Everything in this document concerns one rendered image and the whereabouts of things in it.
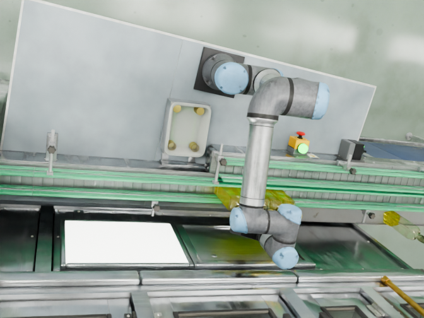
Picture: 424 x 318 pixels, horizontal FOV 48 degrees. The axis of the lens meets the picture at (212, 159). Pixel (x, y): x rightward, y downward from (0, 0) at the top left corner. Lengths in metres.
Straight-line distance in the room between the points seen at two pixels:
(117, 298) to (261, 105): 0.72
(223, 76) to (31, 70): 0.73
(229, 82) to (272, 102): 0.42
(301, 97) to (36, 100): 1.04
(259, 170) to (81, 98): 0.85
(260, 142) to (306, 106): 0.18
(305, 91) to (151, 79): 0.75
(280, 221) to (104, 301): 0.57
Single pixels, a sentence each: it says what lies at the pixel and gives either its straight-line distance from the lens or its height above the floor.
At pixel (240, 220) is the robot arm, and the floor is 1.47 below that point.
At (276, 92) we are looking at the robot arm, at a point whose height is 1.41.
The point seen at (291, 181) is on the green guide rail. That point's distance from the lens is 2.11.
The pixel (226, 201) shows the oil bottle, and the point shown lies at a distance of 1.89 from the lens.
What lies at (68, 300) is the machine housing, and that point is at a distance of 1.50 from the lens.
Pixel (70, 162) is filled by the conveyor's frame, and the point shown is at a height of 0.86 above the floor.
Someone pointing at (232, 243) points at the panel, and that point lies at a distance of 1.85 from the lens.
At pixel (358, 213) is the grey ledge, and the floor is 0.88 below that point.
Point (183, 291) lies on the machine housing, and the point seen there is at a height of 1.43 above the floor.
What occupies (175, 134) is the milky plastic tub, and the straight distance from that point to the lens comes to 2.03.
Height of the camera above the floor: 2.68
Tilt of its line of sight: 65 degrees down
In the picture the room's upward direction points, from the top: 137 degrees clockwise
